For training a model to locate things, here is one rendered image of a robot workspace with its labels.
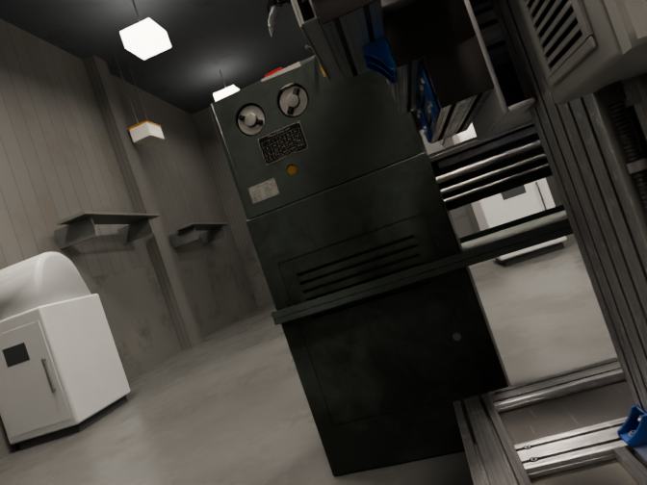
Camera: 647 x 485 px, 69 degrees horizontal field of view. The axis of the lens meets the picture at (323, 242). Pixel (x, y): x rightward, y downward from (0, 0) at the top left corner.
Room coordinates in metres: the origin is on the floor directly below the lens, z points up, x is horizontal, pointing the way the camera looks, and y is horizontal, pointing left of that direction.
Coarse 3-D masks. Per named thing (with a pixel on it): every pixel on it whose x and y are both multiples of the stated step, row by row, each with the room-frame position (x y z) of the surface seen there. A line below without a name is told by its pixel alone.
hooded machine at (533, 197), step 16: (512, 192) 4.31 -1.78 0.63; (528, 192) 4.28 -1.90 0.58; (544, 192) 4.26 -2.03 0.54; (480, 208) 4.45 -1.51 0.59; (496, 208) 4.34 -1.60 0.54; (512, 208) 4.32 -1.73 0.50; (528, 208) 4.29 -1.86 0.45; (544, 208) 4.25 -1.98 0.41; (480, 224) 4.87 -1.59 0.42; (496, 224) 4.35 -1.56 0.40; (560, 240) 4.26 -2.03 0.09; (512, 256) 4.35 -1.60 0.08; (528, 256) 4.36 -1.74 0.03
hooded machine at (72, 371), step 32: (64, 256) 4.05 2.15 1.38; (0, 288) 3.78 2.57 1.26; (32, 288) 3.69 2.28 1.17; (64, 288) 3.92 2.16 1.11; (0, 320) 3.64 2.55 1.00; (32, 320) 3.58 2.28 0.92; (64, 320) 3.75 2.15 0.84; (96, 320) 4.11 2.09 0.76; (0, 352) 3.64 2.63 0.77; (32, 352) 3.59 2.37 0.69; (64, 352) 3.65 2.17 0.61; (96, 352) 3.99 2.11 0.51; (0, 384) 3.65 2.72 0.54; (32, 384) 3.61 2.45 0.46; (64, 384) 3.57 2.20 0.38; (96, 384) 3.87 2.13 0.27; (128, 384) 4.24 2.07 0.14; (32, 416) 3.62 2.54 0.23; (64, 416) 3.57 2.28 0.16; (96, 416) 3.82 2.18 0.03
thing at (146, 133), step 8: (128, 128) 7.02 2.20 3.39; (136, 128) 7.00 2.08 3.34; (144, 128) 6.98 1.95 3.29; (152, 128) 7.08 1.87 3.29; (160, 128) 7.32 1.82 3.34; (136, 136) 7.01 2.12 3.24; (144, 136) 6.98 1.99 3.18; (152, 136) 7.04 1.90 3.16; (160, 136) 7.24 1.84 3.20; (144, 144) 7.29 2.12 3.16
